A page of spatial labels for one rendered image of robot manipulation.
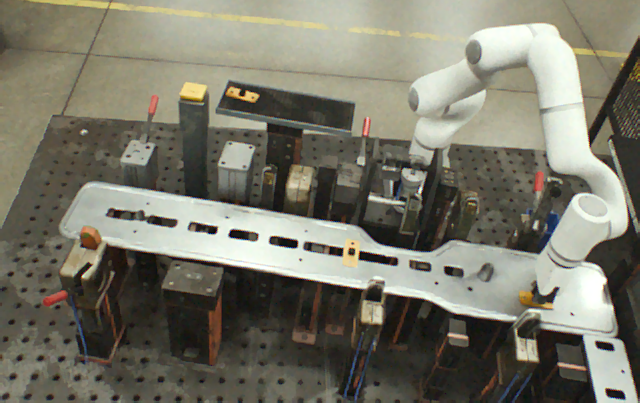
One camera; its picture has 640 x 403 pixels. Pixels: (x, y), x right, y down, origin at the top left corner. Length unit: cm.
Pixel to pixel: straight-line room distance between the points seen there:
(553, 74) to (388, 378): 90
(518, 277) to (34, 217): 141
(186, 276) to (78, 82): 241
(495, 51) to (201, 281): 85
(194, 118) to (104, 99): 189
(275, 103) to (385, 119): 193
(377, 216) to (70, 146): 111
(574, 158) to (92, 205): 115
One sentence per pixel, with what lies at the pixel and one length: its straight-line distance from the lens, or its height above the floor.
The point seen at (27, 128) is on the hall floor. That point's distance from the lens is 353.
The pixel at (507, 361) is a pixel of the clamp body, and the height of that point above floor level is 98.
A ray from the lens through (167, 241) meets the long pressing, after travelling 160.
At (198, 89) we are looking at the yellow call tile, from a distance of 177.
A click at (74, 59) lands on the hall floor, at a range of 396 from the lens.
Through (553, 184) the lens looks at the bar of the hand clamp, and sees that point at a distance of 165.
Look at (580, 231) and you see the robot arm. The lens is 141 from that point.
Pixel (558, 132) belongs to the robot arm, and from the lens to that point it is 140.
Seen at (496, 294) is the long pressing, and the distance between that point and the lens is 163.
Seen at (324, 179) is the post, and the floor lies 105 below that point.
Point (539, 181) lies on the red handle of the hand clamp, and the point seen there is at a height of 114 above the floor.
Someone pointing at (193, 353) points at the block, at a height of 74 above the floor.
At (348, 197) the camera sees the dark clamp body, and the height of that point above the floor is 104.
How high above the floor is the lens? 223
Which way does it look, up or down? 42 degrees down
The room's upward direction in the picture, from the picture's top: 11 degrees clockwise
